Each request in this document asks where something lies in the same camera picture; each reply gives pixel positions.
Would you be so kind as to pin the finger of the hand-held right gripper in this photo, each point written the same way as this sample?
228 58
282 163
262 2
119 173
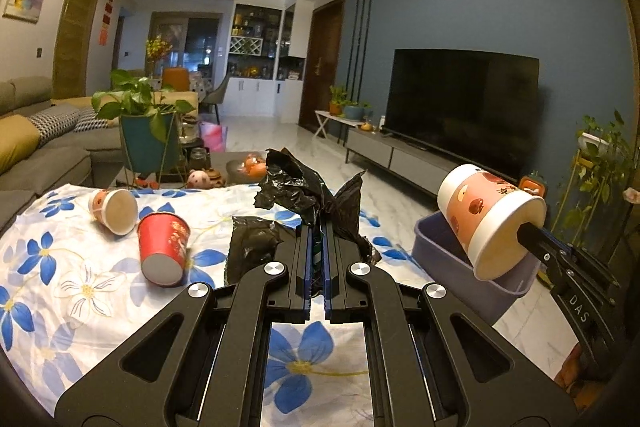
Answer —
540 243

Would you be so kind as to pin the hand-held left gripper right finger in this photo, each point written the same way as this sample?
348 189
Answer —
327 277

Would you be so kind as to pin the glass balcony door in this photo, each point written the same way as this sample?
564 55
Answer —
195 42

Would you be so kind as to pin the white folding side table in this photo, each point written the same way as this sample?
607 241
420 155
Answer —
330 117

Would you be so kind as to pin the large black plastic bag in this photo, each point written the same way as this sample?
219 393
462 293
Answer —
295 187

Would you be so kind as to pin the black white patterned cushion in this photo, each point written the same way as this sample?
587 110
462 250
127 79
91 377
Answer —
52 127
92 121

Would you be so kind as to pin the small black plastic bag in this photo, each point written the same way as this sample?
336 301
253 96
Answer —
255 247

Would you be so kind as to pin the yellow flower bouquet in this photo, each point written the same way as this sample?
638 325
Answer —
159 52

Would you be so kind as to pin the plant in blue pot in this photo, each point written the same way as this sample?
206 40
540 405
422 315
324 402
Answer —
355 112

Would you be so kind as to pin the grey television cabinet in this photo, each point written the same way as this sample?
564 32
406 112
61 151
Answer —
400 157

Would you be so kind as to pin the red wall decoration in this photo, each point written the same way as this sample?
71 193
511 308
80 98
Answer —
107 19

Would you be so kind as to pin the small orange ornament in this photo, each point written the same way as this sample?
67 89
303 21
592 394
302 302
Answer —
367 126

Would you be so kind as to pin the orange fox ornament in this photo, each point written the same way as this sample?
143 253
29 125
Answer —
531 185

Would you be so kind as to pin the dark wooden door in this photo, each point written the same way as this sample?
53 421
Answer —
320 67

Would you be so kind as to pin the blue plastic bin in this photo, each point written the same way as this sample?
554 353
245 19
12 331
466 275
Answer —
440 247

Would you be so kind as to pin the orange chair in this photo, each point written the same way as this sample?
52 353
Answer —
176 79

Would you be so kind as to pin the blue floral blanket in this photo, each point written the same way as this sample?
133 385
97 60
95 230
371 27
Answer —
60 267

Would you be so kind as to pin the white bottle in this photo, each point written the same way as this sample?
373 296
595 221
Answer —
382 123

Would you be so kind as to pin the black television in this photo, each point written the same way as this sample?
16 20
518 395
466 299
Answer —
460 112

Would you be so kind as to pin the dark coffee table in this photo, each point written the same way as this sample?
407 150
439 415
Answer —
235 154

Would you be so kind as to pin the glass jar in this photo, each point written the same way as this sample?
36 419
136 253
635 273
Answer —
198 158

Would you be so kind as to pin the white display cabinet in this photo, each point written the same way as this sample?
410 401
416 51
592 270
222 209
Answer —
255 92

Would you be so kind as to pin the light wooden door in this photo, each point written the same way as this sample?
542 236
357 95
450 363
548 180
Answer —
75 37

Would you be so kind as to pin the orange toy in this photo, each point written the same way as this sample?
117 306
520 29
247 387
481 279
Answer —
252 167

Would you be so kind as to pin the brown teapot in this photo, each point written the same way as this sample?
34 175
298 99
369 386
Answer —
217 176

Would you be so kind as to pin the tall leafy plant on stand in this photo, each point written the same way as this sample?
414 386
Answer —
595 167

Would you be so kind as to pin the red paper cup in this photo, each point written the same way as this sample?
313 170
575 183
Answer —
165 237

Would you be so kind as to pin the grey sofa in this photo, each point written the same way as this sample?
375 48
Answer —
65 157

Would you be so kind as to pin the pink printed white paper cup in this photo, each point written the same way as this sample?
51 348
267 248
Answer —
117 212

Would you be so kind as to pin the green plant in teal pot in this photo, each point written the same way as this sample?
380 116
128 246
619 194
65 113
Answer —
145 142

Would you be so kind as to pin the grey dining chair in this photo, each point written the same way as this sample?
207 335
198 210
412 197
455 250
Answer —
217 94

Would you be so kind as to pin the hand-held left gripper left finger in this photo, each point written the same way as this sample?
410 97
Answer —
306 277

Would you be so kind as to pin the yellow cushion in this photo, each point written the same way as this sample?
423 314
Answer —
17 142

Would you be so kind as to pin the person's right hand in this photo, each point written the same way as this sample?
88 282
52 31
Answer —
570 367

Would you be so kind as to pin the pink pig figurine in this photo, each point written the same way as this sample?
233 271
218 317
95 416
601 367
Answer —
198 179

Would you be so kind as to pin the fruit print paper cup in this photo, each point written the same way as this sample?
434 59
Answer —
475 207

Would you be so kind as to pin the plant in orange pot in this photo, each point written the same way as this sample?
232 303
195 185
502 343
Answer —
336 104

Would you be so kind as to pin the pink gift bag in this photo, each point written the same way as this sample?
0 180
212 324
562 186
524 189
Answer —
214 137

